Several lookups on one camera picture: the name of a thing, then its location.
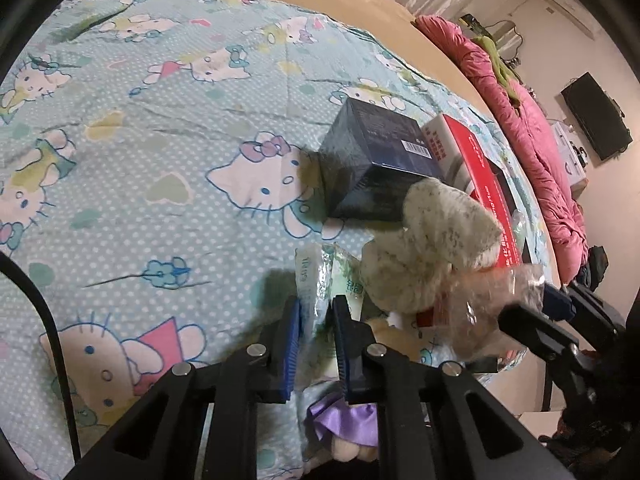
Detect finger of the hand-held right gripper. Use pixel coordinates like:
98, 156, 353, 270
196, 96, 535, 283
542, 282, 628, 333
497, 302, 583, 366

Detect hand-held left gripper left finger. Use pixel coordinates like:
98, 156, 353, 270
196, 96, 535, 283
64, 296, 303, 480

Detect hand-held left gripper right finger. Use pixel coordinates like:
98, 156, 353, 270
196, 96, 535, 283
331, 295, 578, 480

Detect clear plastic bag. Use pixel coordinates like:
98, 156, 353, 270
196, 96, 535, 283
425, 262, 546, 373

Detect white green tissue pack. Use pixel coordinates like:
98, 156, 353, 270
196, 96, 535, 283
295, 242, 368, 361

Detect dark clothing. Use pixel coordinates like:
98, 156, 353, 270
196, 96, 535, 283
575, 245, 611, 291

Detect plush doll in purple dress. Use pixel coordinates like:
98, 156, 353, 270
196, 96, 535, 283
305, 317, 426, 463

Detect speckled heart-shaped plush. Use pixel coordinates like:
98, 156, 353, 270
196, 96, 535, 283
360, 177, 503, 313

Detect white carton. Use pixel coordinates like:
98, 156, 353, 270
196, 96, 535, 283
550, 121, 587, 193

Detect red and white box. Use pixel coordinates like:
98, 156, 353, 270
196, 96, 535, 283
420, 114, 523, 268

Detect pink quilt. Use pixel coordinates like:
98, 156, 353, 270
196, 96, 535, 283
415, 14, 588, 281

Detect black box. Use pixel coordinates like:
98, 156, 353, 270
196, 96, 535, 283
317, 97, 443, 223

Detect green cloth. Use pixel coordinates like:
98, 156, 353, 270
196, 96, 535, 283
460, 15, 526, 106

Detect cat print blue blanket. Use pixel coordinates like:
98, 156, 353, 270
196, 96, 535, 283
0, 0, 551, 480

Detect white air conditioner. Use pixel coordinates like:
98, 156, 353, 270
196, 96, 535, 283
545, 0, 598, 38

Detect black wall television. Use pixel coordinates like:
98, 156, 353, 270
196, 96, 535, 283
560, 72, 633, 162

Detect black cord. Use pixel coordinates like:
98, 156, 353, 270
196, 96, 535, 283
0, 252, 83, 461

